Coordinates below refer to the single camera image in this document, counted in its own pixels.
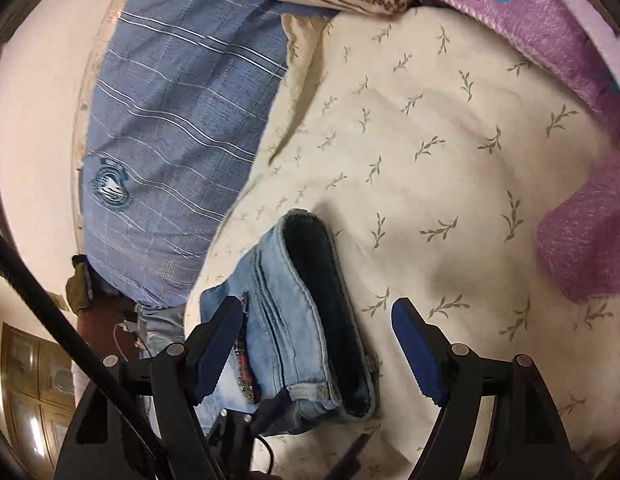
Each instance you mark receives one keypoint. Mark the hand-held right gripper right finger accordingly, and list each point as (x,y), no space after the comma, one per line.
(415,345)

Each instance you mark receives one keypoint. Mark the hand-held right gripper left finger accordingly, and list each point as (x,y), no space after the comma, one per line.
(217,350)

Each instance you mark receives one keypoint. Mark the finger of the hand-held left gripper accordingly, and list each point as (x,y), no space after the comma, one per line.
(234,435)

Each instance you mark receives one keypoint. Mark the blue denim pants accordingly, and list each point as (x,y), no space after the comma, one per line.
(290,310)

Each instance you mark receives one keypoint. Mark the brown wooden nightstand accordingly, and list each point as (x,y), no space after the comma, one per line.
(104,325)

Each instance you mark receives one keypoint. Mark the olive green cloth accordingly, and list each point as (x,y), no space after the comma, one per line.
(79,290)

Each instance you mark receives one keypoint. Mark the cream leaf-print blanket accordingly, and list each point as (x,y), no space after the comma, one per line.
(440,185)

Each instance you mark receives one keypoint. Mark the wooden glass-door cabinet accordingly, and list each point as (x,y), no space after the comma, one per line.
(29,385)

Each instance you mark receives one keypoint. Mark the blue plaid pillow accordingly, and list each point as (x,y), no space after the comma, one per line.
(179,125)

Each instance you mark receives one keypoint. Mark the purple floral garment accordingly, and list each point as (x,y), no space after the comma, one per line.
(540,25)

